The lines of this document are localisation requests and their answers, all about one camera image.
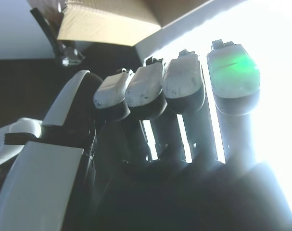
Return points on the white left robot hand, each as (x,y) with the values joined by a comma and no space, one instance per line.
(160,187)

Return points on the dark brown round object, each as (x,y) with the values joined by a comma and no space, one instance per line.
(46,31)

